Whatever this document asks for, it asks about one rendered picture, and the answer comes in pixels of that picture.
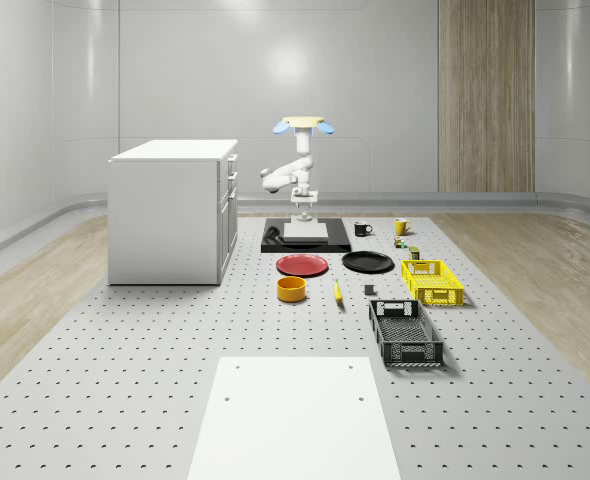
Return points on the grey cube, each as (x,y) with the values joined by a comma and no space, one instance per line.
(370,289)

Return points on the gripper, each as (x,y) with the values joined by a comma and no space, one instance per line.
(304,196)

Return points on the white board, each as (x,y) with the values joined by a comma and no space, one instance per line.
(295,420)

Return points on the yellow bowl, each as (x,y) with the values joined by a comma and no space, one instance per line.
(291,290)

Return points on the yellow basket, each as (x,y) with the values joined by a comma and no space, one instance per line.
(432,282)

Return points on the dark grey basket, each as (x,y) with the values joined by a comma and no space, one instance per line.
(405,332)

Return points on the black mug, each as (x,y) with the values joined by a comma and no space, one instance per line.
(361,229)

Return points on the red plate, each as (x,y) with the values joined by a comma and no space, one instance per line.
(302,264)

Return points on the banana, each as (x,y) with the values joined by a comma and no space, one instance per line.
(338,293)

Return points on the white cabinet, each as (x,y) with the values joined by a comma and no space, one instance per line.
(167,215)

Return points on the black plate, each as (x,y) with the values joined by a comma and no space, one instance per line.
(368,261)

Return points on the flat-sided can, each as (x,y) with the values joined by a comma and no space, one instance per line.
(414,252)

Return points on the puzzle cube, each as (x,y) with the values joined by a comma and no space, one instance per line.
(400,243)

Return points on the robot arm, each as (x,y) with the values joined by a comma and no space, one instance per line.
(302,145)

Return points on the black stove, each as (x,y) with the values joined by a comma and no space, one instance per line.
(337,235)

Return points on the yellow mug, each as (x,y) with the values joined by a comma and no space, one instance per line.
(401,227)

